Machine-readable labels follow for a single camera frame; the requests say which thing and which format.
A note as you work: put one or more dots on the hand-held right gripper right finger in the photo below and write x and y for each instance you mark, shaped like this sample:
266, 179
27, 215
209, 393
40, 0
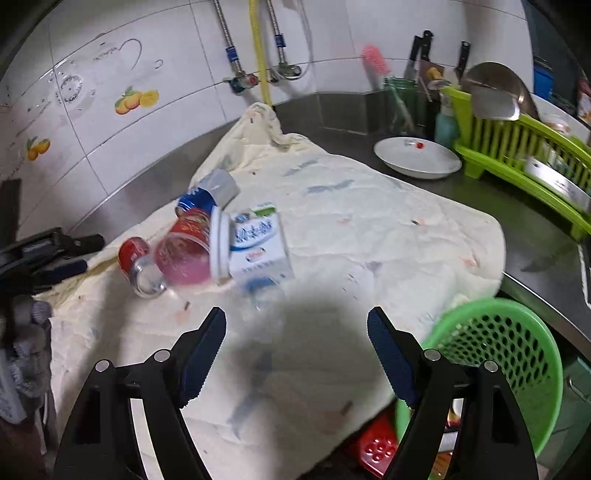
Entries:
392, 360

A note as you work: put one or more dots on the teal bottle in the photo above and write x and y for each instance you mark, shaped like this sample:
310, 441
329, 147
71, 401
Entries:
447, 129

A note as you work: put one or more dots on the pink bottle brush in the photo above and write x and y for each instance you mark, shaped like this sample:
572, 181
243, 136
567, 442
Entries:
375, 60

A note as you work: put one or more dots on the blue plastic jar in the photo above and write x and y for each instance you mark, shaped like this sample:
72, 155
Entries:
543, 78

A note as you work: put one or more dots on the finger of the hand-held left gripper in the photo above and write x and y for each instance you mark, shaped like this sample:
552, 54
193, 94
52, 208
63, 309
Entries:
55, 244
69, 269

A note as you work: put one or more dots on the green dish rack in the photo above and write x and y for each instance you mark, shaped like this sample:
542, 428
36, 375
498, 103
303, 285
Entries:
489, 138

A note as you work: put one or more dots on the green plastic basket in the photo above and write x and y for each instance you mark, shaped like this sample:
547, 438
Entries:
508, 332

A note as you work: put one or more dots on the steel cleaver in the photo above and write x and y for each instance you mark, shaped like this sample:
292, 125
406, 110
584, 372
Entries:
554, 180

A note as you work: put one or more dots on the white milk carton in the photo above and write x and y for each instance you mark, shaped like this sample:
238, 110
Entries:
258, 249

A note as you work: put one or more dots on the green utensil holder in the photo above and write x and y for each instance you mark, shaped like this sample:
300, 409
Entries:
406, 101

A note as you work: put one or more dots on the cream quilted blanket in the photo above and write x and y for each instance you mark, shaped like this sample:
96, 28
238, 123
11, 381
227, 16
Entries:
346, 230

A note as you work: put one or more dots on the blue soda can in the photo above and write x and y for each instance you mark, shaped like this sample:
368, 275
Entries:
194, 201

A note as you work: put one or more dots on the red clear plastic cup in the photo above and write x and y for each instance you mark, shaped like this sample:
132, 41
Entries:
184, 249

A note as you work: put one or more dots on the steel bowl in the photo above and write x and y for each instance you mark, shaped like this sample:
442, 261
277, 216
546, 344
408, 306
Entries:
498, 76

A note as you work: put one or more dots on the metal water valve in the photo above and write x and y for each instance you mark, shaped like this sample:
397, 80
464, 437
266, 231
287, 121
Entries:
286, 71
242, 83

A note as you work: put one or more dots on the red plastic stool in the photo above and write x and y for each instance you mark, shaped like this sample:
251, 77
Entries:
374, 450

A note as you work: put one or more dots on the white plate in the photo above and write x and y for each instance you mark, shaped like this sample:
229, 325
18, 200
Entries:
415, 159

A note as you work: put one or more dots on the red cola can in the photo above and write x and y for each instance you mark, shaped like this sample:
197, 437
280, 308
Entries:
131, 254

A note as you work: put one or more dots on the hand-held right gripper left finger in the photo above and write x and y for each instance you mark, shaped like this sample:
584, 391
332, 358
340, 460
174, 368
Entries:
203, 364

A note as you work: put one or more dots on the steel spatula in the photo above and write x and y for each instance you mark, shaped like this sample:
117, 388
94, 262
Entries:
494, 104

